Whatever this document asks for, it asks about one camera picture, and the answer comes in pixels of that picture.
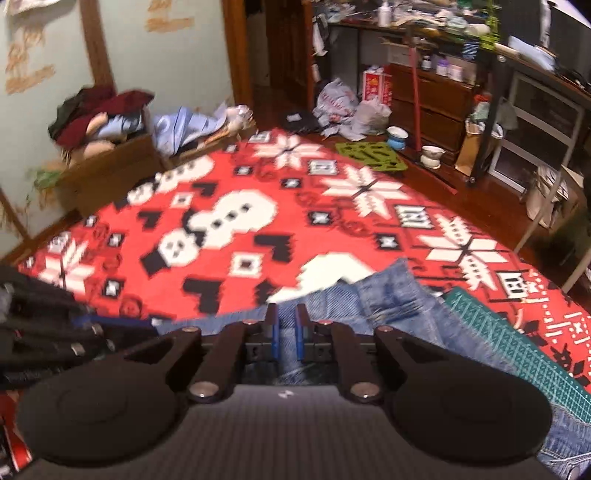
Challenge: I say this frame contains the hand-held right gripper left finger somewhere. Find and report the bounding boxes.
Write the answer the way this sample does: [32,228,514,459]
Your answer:
[121,303,280,403]

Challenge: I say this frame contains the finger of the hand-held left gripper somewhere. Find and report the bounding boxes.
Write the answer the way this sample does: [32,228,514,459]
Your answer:
[28,316,158,342]
[14,340,117,386]

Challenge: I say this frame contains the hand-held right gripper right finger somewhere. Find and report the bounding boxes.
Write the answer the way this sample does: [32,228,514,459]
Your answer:
[295,303,455,403]

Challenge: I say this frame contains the blue denim jeans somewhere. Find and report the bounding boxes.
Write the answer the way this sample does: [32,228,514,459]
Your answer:
[157,258,591,480]

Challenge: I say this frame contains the red patterned blanket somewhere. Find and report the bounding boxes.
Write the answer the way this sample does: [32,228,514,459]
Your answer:
[16,129,591,462]

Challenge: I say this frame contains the large printed cardboard box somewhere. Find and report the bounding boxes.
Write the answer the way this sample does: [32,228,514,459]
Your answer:
[58,134,168,217]

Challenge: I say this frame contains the green perforated mat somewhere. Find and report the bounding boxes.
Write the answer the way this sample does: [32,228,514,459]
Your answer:
[335,141,408,173]

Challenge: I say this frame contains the dark red cloth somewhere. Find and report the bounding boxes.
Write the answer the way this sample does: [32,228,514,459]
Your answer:
[48,85,155,148]

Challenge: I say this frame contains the green cutting mat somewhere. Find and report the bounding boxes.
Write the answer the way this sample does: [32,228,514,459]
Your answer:
[443,286,591,394]

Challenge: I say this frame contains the light blue cloth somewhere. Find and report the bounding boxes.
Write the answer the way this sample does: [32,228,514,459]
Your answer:
[152,106,232,156]

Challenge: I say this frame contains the blue and white pot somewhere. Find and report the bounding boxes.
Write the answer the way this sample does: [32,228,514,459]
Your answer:
[385,126,411,151]

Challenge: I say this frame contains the white bowl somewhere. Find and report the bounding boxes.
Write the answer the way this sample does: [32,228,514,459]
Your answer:
[420,144,447,169]

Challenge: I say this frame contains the white plastic bag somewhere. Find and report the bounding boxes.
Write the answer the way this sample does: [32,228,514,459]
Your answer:
[355,99,391,133]

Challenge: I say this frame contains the printed plastic bag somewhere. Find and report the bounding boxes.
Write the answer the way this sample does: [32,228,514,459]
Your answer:
[314,78,362,136]

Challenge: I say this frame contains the red box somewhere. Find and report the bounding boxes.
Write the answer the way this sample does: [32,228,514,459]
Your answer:
[362,67,393,107]

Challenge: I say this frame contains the wooden drawer cabinet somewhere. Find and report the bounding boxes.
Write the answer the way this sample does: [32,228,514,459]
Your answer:
[390,65,481,153]

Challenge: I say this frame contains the cream chair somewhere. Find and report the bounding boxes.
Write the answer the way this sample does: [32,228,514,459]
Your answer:
[512,164,591,296]

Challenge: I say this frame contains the white fabric bag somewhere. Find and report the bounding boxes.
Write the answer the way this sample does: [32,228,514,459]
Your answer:
[526,166,570,230]

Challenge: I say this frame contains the wooden door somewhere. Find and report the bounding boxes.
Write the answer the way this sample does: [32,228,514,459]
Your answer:
[222,0,319,112]

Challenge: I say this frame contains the white drawer unit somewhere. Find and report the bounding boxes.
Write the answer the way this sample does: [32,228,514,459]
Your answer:
[487,71,585,195]

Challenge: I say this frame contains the black desk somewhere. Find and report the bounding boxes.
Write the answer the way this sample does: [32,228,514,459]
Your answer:
[471,41,591,185]

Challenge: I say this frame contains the red broom handle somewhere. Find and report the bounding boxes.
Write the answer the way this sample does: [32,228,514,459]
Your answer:
[406,28,424,154]

